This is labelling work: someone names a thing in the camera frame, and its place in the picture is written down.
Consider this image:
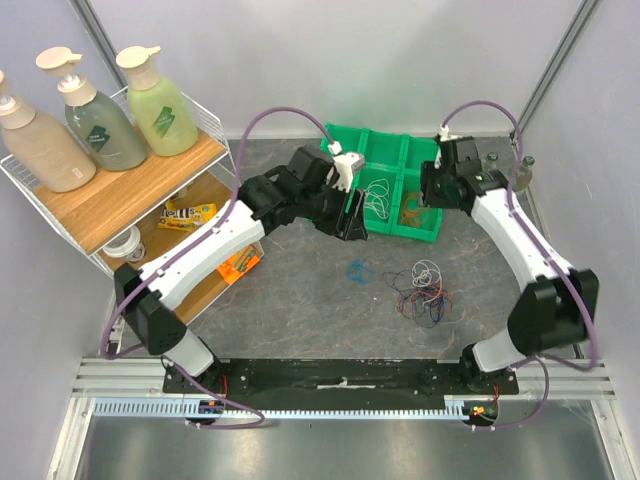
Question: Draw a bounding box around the dark green pump bottle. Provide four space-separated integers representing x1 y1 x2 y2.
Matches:
36 46 148 172

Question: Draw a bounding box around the orange snack box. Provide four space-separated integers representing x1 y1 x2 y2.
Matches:
217 247 260 285

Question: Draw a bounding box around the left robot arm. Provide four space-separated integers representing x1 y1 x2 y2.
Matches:
114 146 368 393

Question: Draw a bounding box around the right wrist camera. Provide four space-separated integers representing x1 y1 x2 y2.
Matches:
434 124 451 169

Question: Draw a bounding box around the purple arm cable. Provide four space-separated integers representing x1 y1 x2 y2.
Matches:
100 106 341 431
439 100 603 431

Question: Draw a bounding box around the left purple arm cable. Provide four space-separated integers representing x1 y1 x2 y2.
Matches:
100 106 341 431

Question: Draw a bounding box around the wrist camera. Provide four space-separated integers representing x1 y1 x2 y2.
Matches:
434 124 451 169
328 141 366 192

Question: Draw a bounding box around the dark blue cable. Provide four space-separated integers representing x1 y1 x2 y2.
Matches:
382 269 456 329

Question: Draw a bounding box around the yellow candy bag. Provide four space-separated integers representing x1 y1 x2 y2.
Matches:
157 200 217 233

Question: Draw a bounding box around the light blue cable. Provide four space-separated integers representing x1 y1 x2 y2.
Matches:
346 256 376 285

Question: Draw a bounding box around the light green pump bottle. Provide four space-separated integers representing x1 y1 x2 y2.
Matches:
116 46 199 157

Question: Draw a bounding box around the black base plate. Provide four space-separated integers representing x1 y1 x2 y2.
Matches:
162 357 521 410

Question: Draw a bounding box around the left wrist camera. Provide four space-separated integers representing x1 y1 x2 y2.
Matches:
328 141 366 192

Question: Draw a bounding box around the beige pump bottle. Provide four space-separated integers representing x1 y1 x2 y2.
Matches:
1 72 97 193

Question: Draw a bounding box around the grey slotted cable duct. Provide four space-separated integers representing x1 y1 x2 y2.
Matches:
93 398 477 420

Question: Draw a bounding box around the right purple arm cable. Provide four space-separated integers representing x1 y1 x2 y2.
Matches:
439 100 603 431

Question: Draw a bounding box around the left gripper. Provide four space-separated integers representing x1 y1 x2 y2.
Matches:
300 180 368 244

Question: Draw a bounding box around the right clear glass bottle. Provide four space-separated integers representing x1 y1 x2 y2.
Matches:
513 155 535 195

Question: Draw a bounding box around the green compartment bin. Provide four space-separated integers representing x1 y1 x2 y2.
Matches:
326 124 443 243

